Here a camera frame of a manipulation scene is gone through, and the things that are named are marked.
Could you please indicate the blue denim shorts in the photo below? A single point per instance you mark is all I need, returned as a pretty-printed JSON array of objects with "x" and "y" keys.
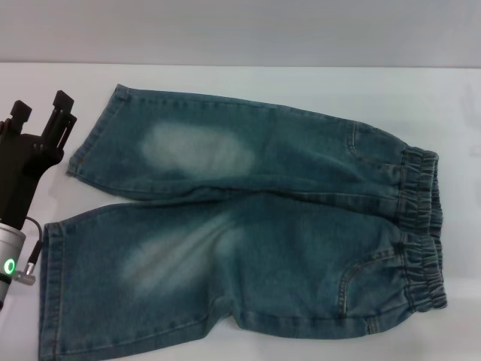
[{"x": 233, "y": 255}]

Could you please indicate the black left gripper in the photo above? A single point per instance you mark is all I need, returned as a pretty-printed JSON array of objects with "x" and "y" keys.
[{"x": 22, "y": 173}]

